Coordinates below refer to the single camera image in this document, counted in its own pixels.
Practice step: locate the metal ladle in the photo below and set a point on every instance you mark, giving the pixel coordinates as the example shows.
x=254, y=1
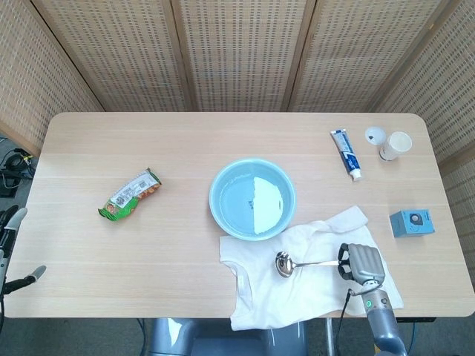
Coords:
x=284, y=264

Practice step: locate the black table control panel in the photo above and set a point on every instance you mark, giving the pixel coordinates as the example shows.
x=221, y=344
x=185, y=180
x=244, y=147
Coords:
x=417, y=319

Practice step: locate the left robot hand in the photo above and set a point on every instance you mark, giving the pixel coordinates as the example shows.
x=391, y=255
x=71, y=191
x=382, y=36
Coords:
x=3, y=274

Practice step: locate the white plastic lid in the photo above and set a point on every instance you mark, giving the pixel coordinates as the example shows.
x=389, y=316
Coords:
x=374, y=135

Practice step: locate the green snack packet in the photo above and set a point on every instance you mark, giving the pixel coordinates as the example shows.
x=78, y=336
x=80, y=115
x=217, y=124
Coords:
x=128, y=196

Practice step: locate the grey metal table leg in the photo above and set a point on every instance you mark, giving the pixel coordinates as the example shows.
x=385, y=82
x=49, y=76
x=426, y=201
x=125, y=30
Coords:
x=329, y=337

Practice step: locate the small blue box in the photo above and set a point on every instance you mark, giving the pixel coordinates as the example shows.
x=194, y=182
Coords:
x=412, y=224

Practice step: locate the blue white toothpaste tube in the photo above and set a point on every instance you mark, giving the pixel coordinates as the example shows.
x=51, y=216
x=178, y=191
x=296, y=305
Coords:
x=348, y=154

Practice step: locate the white cloth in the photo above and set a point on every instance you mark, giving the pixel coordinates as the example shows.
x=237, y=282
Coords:
x=304, y=296

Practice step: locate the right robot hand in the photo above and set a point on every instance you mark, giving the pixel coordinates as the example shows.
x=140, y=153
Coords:
x=365, y=263

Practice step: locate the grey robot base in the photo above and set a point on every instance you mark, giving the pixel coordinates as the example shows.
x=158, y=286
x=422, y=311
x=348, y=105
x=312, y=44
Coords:
x=208, y=339

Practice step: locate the wooden folding screen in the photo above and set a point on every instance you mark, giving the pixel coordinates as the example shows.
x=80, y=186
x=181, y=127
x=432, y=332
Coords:
x=241, y=55

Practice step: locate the white paper cup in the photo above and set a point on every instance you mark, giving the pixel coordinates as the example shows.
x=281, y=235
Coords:
x=398, y=144

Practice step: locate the light blue bowl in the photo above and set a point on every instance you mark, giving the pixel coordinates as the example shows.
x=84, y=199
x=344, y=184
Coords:
x=234, y=200

